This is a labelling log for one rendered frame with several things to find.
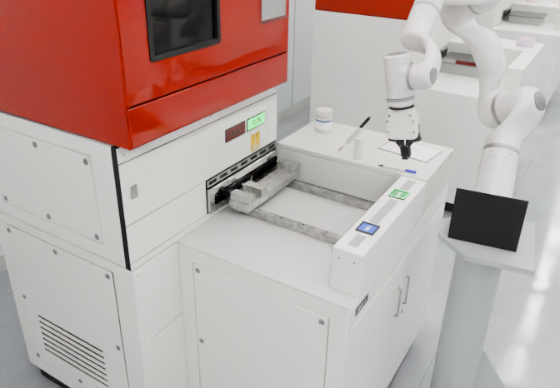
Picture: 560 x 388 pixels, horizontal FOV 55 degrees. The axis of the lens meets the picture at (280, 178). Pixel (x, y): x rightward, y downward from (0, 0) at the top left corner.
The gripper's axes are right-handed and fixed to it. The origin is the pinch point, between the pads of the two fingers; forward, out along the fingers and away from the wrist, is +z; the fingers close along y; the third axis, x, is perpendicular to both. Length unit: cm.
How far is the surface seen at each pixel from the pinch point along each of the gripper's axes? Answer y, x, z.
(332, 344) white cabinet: -9, -46, 43
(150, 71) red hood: -46, -56, -41
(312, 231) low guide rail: -27.2, -19.0, 21.9
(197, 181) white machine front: -59, -34, 0
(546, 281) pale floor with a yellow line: 24, 128, 119
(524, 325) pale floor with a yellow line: 20, 84, 118
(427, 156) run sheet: -5.5, 35.4, 13.9
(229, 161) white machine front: -59, -16, -1
